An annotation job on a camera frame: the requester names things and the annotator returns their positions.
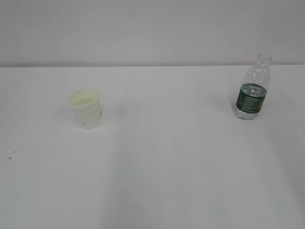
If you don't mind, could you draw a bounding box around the white paper cup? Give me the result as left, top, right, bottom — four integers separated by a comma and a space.
68, 88, 102, 129

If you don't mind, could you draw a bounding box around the clear green-label water bottle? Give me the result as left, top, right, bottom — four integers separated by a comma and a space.
234, 53, 272, 120

